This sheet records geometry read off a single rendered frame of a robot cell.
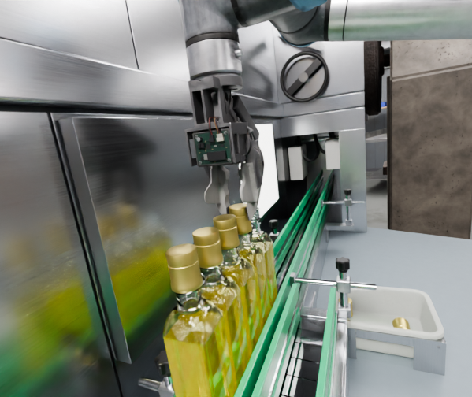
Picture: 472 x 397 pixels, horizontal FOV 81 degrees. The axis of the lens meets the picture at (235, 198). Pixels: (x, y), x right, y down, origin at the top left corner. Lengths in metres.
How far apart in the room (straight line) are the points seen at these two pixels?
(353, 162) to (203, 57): 1.09
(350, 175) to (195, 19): 1.12
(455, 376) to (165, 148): 0.72
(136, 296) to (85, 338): 0.08
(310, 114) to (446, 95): 1.40
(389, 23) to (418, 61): 2.17
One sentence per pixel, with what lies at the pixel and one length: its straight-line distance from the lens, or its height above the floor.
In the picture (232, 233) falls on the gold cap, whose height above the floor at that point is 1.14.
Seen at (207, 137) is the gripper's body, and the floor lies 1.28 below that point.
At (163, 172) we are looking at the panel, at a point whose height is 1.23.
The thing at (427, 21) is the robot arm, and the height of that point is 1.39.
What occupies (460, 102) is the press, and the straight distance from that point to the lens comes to 2.63.
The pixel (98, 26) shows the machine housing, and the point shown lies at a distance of 0.50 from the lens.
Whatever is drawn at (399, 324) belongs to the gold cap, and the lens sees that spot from 0.81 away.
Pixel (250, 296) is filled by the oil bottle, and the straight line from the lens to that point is 0.45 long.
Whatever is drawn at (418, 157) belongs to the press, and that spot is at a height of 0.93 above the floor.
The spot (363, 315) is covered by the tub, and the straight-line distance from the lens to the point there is 0.87.
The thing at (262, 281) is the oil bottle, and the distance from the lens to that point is 0.50.
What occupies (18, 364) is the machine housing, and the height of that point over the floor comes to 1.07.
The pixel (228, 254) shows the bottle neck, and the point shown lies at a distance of 0.42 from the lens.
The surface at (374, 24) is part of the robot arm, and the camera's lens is 0.50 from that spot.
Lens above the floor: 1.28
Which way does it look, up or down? 13 degrees down
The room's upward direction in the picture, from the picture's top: 7 degrees counter-clockwise
